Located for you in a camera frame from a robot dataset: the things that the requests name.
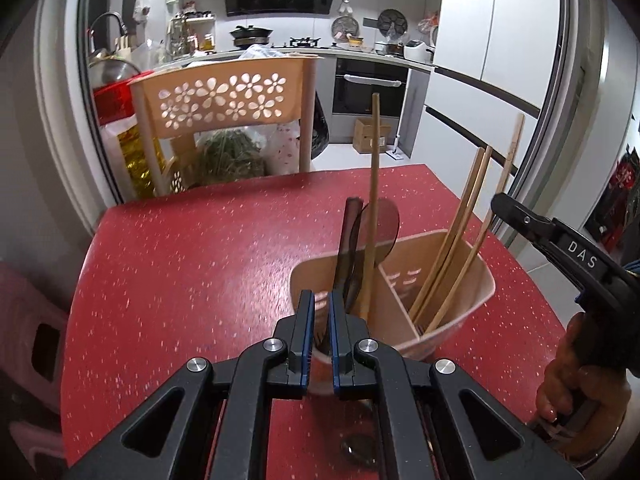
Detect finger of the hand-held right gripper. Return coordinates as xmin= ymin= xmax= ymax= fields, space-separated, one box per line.
xmin=490 ymin=192 xmax=566 ymax=261

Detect cardboard box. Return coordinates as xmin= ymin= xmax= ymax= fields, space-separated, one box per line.
xmin=352 ymin=118 xmax=393 ymax=156

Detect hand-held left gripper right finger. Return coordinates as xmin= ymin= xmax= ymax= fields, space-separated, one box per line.
xmin=329 ymin=290 xmax=585 ymax=480

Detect white refrigerator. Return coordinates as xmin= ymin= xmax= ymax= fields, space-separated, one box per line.
xmin=395 ymin=0 xmax=583 ymax=186

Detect bag of green vegetables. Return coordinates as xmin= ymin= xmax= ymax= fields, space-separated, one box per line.
xmin=195 ymin=127 xmax=276 ymax=186

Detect steel pot lid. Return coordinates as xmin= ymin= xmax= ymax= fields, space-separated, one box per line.
xmin=89 ymin=57 xmax=143 ymax=86

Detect beige plastic utensil holder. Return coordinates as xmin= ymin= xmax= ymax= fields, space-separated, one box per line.
xmin=290 ymin=229 xmax=497 ymax=396

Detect round black hanging pan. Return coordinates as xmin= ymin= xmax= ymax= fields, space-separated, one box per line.
xmin=377 ymin=9 xmax=408 ymax=36

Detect person's right hand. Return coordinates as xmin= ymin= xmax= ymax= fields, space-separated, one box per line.
xmin=535 ymin=311 xmax=628 ymax=443

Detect spice rack with jars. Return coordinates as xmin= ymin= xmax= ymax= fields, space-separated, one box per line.
xmin=169 ymin=12 xmax=217 ymax=57

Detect black wok with lid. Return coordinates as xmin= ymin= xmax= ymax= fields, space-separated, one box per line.
xmin=230 ymin=24 xmax=275 ymax=46

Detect white red-dotted plastic bag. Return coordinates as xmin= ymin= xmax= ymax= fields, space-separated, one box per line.
xmin=267 ymin=121 xmax=303 ymax=177

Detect yellow cooking oil bottle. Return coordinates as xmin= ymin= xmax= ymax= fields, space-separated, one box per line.
xmin=102 ymin=120 xmax=168 ymax=200

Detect black built-in oven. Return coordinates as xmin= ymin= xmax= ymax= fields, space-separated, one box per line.
xmin=332 ymin=57 xmax=410 ymax=116

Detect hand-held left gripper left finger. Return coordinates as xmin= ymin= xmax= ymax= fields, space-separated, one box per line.
xmin=60 ymin=289 xmax=316 ymax=480

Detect beige flower-pattern chair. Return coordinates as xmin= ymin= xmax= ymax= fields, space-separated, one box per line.
xmin=127 ymin=56 xmax=326 ymax=198

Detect red plastic basket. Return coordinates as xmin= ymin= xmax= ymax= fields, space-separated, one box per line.
xmin=92 ymin=80 xmax=138 ymax=126

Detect white rice cooker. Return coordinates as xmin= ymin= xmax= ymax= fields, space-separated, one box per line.
xmin=402 ymin=40 xmax=435 ymax=61

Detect pink plastic stool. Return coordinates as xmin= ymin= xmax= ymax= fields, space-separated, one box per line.
xmin=7 ymin=417 xmax=68 ymax=463
xmin=0 ymin=260 xmax=71 ymax=411

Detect hanging red black clothes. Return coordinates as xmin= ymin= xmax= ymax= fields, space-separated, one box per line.
xmin=585 ymin=145 xmax=640 ymax=241

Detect black trash bag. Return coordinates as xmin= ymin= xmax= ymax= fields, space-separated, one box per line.
xmin=311 ymin=95 xmax=331 ymax=161

